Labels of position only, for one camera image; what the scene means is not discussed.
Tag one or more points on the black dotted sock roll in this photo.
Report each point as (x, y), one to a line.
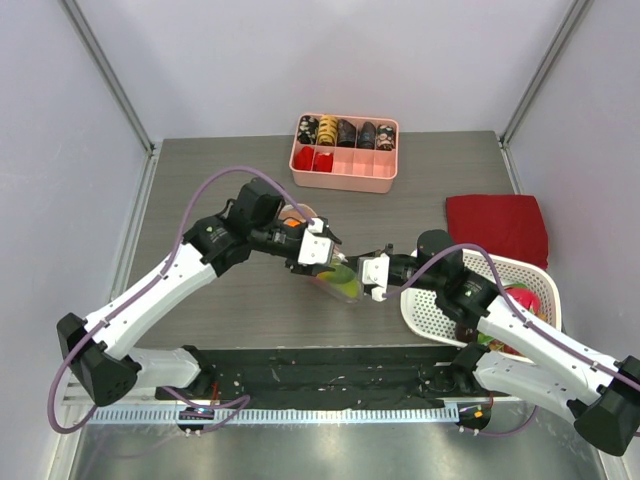
(367, 136)

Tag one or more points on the purple grape bunch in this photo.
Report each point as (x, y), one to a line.
(496, 345)

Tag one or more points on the black floral sock roll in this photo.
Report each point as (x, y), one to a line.
(307, 131)

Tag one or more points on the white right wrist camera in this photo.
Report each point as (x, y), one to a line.
(373, 275)

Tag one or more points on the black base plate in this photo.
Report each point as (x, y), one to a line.
(336, 379)

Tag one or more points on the orange green mango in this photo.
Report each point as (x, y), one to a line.
(339, 274)

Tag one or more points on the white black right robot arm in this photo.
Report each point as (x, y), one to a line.
(595, 392)

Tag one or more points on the folded red cloth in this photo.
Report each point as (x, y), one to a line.
(510, 226)

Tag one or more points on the pink dragon fruit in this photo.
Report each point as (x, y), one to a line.
(525, 297)

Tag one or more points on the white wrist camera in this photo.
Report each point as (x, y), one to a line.
(373, 275)
(316, 246)

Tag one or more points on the red item compartment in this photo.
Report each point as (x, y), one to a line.
(323, 162)
(303, 159)

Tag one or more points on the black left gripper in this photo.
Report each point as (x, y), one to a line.
(311, 270)

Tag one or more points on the yellow black patterned roll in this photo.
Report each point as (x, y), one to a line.
(327, 130)

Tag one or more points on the green pear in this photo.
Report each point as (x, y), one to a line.
(350, 291)

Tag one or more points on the red item left compartment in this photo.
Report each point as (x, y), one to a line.
(303, 159)

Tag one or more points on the white perforated fruit basket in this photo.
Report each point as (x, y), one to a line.
(434, 316)

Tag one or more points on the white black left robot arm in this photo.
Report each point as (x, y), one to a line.
(101, 350)

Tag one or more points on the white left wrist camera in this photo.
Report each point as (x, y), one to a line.
(316, 246)

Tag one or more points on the clear polka dot zip bag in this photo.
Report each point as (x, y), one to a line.
(336, 258)

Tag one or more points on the white slotted cable duct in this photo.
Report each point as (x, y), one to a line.
(184, 415)

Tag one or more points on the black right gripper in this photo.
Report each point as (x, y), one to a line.
(379, 251)

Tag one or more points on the dark brown sock roll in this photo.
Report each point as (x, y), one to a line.
(346, 134)

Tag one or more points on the pink divided organizer box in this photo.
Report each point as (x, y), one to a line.
(359, 170)

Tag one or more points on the black pink floral roll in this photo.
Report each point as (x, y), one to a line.
(385, 137)

